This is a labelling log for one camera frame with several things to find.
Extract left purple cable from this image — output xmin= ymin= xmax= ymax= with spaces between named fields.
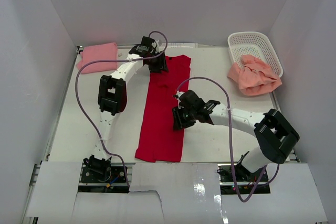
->
xmin=75 ymin=30 xmax=168 ymax=187

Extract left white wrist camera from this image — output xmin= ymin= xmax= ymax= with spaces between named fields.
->
xmin=152 ymin=40 xmax=161 ymax=51

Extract purple cable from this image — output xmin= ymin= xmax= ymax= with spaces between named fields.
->
xmin=174 ymin=77 xmax=280 ymax=203
xmin=75 ymin=30 xmax=168 ymax=187

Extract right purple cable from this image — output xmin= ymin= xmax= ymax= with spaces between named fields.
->
xmin=174 ymin=77 xmax=280 ymax=203

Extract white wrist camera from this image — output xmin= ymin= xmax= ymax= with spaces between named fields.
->
xmin=173 ymin=91 xmax=185 ymax=109
xmin=152 ymin=40 xmax=161 ymax=51

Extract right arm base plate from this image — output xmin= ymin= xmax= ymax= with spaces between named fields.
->
xmin=217 ymin=164 xmax=271 ymax=196

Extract red t shirt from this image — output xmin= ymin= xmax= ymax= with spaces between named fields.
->
xmin=135 ymin=55 xmax=191 ymax=163

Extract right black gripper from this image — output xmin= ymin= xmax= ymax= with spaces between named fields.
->
xmin=172 ymin=105 xmax=197 ymax=131

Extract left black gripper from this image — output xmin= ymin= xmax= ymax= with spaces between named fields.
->
xmin=147 ymin=51 xmax=169 ymax=74

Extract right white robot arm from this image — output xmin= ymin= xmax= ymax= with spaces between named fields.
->
xmin=173 ymin=90 xmax=300 ymax=182

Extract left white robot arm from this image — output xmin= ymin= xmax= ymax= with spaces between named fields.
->
xmin=83 ymin=35 xmax=169 ymax=182

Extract papers at table back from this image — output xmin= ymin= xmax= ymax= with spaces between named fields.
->
xmin=161 ymin=42 xmax=198 ymax=48

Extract folded pink t shirt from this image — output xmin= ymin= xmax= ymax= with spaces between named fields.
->
xmin=76 ymin=42 xmax=118 ymax=74

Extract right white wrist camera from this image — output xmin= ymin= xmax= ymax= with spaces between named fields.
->
xmin=173 ymin=91 xmax=185 ymax=109

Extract white plastic basket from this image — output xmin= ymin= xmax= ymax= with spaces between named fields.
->
xmin=227 ymin=31 xmax=283 ymax=78

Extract salmon t shirt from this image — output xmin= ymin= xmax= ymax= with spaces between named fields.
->
xmin=227 ymin=55 xmax=282 ymax=96

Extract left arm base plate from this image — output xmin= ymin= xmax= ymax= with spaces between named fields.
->
xmin=78 ymin=166 xmax=129 ymax=194

